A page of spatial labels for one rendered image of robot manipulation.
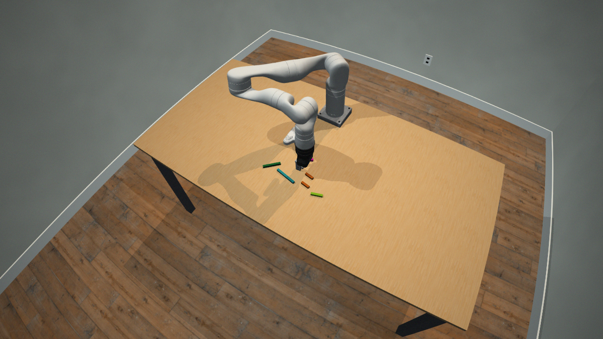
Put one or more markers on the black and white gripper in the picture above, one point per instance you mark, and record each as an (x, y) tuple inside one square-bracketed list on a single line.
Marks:
[(303, 148)]

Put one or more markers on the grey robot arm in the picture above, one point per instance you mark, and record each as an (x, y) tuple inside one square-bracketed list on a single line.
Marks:
[(305, 112)]

